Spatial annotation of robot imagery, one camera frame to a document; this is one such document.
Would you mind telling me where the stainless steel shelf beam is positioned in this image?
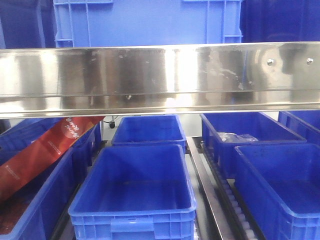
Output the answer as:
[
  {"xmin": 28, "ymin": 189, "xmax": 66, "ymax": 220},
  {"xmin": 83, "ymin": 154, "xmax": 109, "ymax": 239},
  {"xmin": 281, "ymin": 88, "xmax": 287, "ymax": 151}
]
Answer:
[{"xmin": 0, "ymin": 41, "xmax": 320, "ymax": 119}]

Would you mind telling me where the large blue crate upper shelf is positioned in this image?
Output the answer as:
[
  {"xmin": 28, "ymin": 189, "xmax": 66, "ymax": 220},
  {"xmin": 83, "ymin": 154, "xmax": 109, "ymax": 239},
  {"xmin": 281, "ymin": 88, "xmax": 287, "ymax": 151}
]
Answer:
[{"xmin": 53, "ymin": 0, "xmax": 242, "ymax": 48}]

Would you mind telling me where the rear centre blue bin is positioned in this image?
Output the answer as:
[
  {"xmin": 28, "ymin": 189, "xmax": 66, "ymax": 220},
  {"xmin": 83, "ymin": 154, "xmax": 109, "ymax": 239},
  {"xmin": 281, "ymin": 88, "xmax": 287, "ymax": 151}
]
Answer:
[{"xmin": 111, "ymin": 114, "xmax": 186, "ymax": 151}]

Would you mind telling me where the blue bin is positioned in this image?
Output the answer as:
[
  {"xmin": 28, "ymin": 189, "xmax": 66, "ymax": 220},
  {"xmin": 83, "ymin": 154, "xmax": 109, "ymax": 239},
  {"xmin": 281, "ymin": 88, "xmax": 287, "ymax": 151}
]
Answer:
[
  {"xmin": 278, "ymin": 110, "xmax": 320, "ymax": 145},
  {"xmin": 200, "ymin": 112, "xmax": 307, "ymax": 179},
  {"xmin": 235, "ymin": 143, "xmax": 320, "ymax": 240},
  {"xmin": 0, "ymin": 117, "xmax": 102, "ymax": 167},
  {"xmin": 111, "ymin": 114, "xmax": 186, "ymax": 151},
  {"xmin": 0, "ymin": 148, "xmax": 87, "ymax": 240},
  {"xmin": 68, "ymin": 144, "xmax": 197, "ymax": 240}
]

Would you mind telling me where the black caster wheel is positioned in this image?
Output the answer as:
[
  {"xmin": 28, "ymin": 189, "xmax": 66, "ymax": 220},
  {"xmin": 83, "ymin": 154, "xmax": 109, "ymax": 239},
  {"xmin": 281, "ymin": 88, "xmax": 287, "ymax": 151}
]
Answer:
[{"xmin": 108, "ymin": 121, "xmax": 116, "ymax": 129}]

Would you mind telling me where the rear right blue bin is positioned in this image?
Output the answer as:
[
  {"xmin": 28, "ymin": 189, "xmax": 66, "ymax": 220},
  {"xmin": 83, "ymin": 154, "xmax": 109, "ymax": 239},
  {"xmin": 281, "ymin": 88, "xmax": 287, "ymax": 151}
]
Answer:
[{"xmin": 200, "ymin": 112, "xmax": 307, "ymax": 179}]

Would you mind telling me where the clear plastic bag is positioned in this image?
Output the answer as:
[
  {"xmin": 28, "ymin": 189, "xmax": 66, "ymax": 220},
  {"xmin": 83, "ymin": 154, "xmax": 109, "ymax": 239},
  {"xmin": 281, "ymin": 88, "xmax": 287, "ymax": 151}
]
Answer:
[{"xmin": 218, "ymin": 132, "xmax": 258, "ymax": 143}]

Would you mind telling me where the front centre blue bin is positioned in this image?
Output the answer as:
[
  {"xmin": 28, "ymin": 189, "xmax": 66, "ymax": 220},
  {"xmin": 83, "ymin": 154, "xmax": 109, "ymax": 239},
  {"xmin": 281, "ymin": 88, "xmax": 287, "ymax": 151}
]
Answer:
[{"xmin": 68, "ymin": 144, "xmax": 197, "ymax": 240}]

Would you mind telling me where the white roller track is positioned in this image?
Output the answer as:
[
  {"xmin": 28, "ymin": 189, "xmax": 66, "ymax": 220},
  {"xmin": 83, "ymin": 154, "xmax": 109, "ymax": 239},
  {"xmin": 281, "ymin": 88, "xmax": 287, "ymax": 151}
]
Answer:
[{"xmin": 200, "ymin": 141, "xmax": 265, "ymax": 240}]

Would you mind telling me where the front right blue bin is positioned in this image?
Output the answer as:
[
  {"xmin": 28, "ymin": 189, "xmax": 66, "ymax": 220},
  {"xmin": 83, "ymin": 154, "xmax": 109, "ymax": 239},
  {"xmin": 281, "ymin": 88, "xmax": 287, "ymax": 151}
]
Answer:
[{"xmin": 235, "ymin": 143, "xmax": 320, "ymax": 240}]

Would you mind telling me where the dark blue crate upper right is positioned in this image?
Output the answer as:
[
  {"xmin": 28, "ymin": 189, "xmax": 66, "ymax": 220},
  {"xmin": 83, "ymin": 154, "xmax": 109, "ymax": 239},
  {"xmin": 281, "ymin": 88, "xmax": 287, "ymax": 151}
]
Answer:
[{"xmin": 240, "ymin": 0, "xmax": 320, "ymax": 43}]

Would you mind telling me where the dark blue crate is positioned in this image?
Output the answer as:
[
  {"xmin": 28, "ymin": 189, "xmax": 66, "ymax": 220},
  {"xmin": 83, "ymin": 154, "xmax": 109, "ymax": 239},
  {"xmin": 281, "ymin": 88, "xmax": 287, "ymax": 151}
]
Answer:
[
  {"xmin": 0, "ymin": 0, "xmax": 56, "ymax": 49},
  {"xmin": 240, "ymin": 0, "xmax": 320, "ymax": 43}
]

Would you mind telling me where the red cardboard package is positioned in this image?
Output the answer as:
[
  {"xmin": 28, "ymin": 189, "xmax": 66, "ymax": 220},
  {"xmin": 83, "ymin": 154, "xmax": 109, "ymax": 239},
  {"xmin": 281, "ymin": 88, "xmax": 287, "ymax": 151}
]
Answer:
[{"xmin": 0, "ymin": 116, "xmax": 104, "ymax": 203}]

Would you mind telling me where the far right blue bin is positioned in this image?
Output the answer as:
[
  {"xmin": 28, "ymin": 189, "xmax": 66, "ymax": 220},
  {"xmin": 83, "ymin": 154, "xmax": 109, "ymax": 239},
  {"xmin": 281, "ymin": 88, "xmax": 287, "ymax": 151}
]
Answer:
[{"xmin": 278, "ymin": 110, "xmax": 320, "ymax": 145}]

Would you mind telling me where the rear left blue bin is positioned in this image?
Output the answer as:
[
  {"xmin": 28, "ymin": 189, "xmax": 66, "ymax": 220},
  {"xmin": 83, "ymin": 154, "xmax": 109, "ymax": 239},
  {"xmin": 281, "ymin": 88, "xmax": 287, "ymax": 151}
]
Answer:
[{"xmin": 0, "ymin": 117, "xmax": 102, "ymax": 167}]

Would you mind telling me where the front left blue bin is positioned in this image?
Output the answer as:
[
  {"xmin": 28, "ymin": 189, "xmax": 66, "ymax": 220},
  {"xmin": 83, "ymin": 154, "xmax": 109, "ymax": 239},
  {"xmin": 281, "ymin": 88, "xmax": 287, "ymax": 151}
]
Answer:
[{"xmin": 0, "ymin": 148, "xmax": 87, "ymax": 240}]

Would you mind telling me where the dark blue crate upper left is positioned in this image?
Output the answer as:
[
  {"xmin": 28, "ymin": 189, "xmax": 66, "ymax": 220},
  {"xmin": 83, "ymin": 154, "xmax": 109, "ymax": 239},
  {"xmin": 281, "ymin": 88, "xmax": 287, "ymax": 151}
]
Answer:
[{"xmin": 0, "ymin": 0, "xmax": 56, "ymax": 49}]

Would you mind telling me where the steel shelf divider rail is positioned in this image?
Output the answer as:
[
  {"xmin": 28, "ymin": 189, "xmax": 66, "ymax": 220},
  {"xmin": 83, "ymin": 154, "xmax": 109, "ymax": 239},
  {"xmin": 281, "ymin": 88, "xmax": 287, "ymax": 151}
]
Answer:
[{"xmin": 186, "ymin": 137, "xmax": 235, "ymax": 240}]

